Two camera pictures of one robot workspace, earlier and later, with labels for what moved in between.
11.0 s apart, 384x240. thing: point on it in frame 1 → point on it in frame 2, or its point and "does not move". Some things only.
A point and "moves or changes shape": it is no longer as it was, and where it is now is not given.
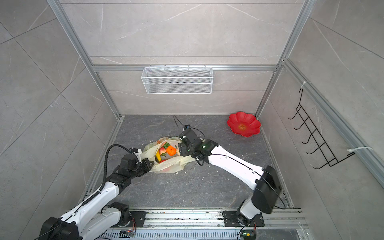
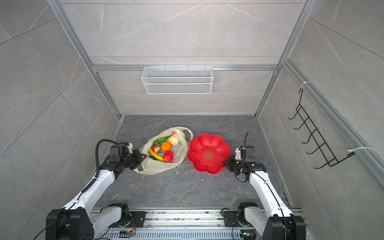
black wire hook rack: x=330 y=157 does not move
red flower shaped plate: x=244 y=123 moves or changes shape
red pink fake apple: x=162 y=151 → x=155 y=148
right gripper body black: x=185 y=150 → x=235 y=164
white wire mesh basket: x=177 y=80 does not move
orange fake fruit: x=171 y=150 → x=166 y=146
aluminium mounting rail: x=205 y=224 does not move
